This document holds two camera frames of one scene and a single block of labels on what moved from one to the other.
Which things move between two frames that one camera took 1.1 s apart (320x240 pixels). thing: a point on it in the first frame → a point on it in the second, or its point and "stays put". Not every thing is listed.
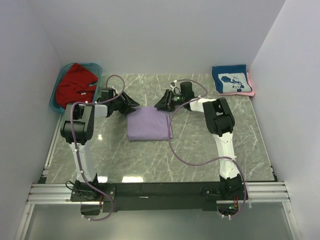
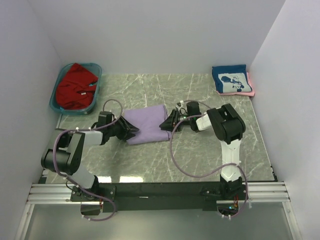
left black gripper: (128, 103) → (126, 128)
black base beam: (149, 196) stays put
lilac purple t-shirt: (149, 123) stays put
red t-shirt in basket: (78, 85) stays put
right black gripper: (166, 103) → (169, 124)
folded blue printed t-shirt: (231, 79) stays put
